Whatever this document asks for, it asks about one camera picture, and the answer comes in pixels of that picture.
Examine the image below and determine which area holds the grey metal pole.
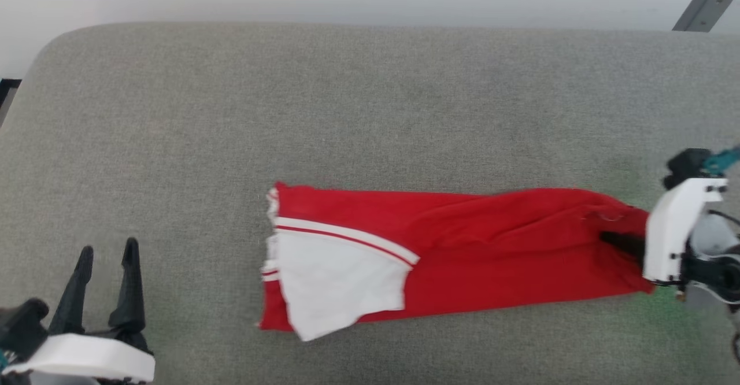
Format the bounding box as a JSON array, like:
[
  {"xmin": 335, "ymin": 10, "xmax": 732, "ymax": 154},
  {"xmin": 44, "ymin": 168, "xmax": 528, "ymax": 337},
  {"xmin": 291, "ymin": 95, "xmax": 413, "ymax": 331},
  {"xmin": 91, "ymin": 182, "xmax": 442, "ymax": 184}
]
[{"xmin": 672, "ymin": 0, "xmax": 727, "ymax": 32}]

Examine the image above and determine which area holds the grey metal bracket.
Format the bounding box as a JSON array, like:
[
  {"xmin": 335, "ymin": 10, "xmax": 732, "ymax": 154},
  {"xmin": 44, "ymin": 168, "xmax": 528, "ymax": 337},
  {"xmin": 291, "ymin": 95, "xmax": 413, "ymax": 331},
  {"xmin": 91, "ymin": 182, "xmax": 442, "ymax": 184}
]
[{"xmin": 687, "ymin": 0, "xmax": 735, "ymax": 33}]

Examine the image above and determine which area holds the red and white garment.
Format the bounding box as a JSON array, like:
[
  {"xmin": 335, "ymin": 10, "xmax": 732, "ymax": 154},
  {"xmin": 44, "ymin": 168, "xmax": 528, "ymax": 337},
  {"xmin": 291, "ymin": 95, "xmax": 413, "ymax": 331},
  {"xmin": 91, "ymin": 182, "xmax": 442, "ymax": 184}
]
[{"xmin": 257, "ymin": 182, "xmax": 658, "ymax": 343}]

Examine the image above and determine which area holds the teal right camera connector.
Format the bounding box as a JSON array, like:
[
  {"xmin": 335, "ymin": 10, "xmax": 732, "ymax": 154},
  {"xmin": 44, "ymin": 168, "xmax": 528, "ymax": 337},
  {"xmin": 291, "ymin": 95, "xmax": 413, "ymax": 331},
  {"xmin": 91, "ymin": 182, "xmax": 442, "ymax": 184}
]
[{"xmin": 702, "ymin": 146, "xmax": 740, "ymax": 177}]

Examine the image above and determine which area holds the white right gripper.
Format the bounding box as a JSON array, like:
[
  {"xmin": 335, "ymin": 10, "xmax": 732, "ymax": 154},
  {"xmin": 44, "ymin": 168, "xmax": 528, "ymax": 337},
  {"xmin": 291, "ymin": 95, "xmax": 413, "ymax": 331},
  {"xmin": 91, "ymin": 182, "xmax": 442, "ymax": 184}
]
[{"xmin": 600, "ymin": 177, "xmax": 740, "ymax": 303}]

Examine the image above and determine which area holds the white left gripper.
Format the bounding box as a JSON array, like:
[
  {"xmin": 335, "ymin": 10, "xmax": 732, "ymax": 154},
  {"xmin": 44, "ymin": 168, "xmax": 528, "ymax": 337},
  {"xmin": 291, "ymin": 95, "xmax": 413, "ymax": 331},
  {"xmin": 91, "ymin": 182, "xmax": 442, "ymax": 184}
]
[{"xmin": 2, "ymin": 237, "xmax": 156, "ymax": 385}]

